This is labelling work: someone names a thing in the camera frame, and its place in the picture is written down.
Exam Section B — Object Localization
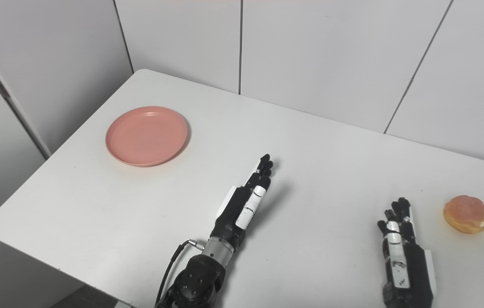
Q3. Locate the pink round plate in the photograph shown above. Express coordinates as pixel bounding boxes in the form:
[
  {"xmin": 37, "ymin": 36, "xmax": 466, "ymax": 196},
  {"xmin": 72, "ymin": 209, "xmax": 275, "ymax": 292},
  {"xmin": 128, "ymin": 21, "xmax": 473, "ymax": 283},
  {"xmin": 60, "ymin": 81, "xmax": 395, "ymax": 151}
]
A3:
[{"xmin": 105, "ymin": 106, "xmax": 188, "ymax": 167}]

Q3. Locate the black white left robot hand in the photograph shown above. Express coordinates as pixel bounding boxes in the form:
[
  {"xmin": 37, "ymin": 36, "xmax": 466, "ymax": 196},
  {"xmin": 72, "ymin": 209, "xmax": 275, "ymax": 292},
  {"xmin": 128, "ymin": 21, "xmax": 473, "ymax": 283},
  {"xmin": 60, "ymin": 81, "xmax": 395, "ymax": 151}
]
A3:
[{"xmin": 210, "ymin": 154, "xmax": 274, "ymax": 254}]

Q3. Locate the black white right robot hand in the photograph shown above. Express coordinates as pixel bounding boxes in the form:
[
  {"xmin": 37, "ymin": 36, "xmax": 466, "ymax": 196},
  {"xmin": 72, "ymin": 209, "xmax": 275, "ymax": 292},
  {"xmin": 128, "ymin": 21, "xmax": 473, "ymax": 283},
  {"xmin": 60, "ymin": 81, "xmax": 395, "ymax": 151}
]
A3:
[{"xmin": 377, "ymin": 197, "xmax": 437, "ymax": 308}]

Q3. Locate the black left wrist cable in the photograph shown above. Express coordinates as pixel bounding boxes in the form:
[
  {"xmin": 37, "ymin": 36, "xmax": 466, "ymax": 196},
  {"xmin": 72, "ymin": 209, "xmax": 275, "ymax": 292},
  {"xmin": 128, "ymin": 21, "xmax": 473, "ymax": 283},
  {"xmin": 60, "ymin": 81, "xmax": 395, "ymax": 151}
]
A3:
[{"xmin": 155, "ymin": 240, "xmax": 205, "ymax": 308}]

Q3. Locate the cream puff pastry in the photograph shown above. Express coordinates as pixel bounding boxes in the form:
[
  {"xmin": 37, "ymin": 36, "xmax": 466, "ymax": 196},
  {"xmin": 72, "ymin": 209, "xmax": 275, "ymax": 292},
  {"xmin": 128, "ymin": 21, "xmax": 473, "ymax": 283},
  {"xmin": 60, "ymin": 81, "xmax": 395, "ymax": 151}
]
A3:
[{"xmin": 443, "ymin": 195, "xmax": 484, "ymax": 234}]

